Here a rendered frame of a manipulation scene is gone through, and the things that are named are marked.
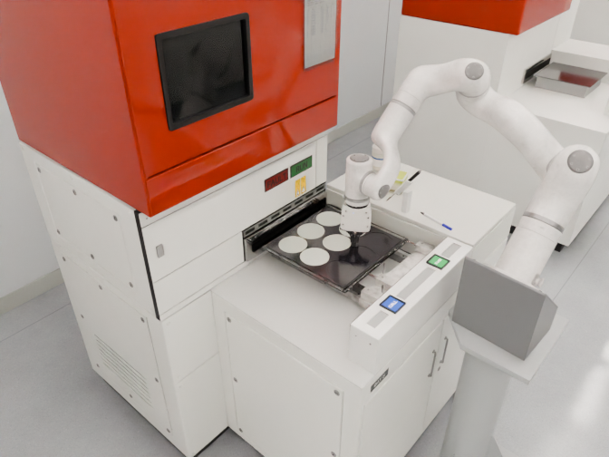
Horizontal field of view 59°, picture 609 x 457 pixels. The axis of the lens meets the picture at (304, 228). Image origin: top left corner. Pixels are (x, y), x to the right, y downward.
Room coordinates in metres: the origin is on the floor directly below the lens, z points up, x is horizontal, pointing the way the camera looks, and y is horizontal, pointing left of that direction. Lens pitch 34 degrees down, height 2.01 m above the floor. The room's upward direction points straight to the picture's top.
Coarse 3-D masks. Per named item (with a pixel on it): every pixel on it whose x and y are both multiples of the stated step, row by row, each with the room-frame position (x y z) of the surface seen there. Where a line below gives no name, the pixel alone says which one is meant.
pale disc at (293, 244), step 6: (282, 240) 1.54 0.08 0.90; (288, 240) 1.54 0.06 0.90; (294, 240) 1.54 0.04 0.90; (300, 240) 1.54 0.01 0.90; (282, 246) 1.51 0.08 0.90; (288, 246) 1.51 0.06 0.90; (294, 246) 1.51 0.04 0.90; (300, 246) 1.51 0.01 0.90; (306, 246) 1.51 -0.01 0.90; (288, 252) 1.47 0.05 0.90; (294, 252) 1.47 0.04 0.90
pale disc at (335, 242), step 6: (336, 234) 1.58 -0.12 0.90; (324, 240) 1.54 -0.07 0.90; (330, 240) 1.54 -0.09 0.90; (336, 240) 1.54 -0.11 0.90; (342, 240) 1.54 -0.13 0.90; (348, 240) 1.54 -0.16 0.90; (324, 246) 1.51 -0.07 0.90; (330, 246) 1.51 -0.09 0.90; (336, 246) 1.51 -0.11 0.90; (342, 246) 1.51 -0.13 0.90; (348, 246) 1.51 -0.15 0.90
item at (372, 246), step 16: (320, 224) 1.65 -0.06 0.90; (320, 240) 1.55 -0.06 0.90; (368, 240) 1.55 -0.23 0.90; (384, 240) 1.55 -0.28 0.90; (400, 240) 1.54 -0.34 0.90; (288, 256) 1.45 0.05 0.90; (336, 256) 1.45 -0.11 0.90; (352, 256) 1.46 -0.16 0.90; (368, 256) 1.46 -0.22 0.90; (320, 272) 1.37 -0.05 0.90; (336, 272) 1.37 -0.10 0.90; (352, 272) 1.37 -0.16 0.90
